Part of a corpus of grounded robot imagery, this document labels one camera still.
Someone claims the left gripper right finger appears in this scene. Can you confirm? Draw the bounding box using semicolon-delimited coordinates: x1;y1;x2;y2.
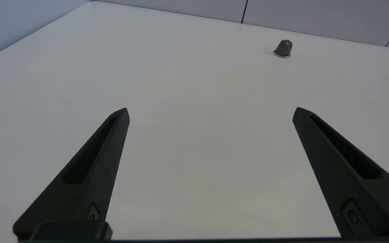
292;107;389;238

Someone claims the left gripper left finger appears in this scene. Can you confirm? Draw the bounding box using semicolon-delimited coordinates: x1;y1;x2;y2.
13;108;130;241

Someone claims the dark grey coffee capsule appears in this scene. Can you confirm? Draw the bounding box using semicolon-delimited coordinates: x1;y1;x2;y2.
273;39;293;58

